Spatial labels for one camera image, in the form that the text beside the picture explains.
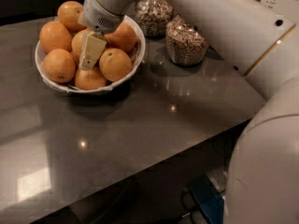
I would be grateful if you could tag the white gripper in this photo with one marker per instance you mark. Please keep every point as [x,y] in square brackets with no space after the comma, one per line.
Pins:
[99,15]

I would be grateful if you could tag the orange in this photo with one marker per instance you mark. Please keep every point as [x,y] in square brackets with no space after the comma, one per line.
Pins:
[115,64]
[59,66]
[54,35]
[124,38]
[77,42]
[68,15]
[89,80]

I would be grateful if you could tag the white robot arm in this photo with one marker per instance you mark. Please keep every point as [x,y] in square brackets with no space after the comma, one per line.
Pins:
[263,179]

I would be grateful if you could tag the white bowl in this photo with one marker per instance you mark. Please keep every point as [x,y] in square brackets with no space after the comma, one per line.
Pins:
[136,55]

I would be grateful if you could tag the left glass cereal jar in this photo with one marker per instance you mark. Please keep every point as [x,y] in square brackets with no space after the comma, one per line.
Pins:
[152,16]

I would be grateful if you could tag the glass cereal jar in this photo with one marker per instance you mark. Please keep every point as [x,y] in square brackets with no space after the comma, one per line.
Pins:
[184,45]
[152,16]

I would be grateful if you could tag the middle glass cereal jar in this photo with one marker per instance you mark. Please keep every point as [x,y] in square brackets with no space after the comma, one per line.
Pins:
[184,45]

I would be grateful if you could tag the grey floor panel with labels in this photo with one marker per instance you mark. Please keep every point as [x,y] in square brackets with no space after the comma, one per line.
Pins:
[218,176]

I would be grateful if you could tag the blue box on floor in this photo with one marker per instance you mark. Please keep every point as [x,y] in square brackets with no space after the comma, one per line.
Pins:
[207,199]

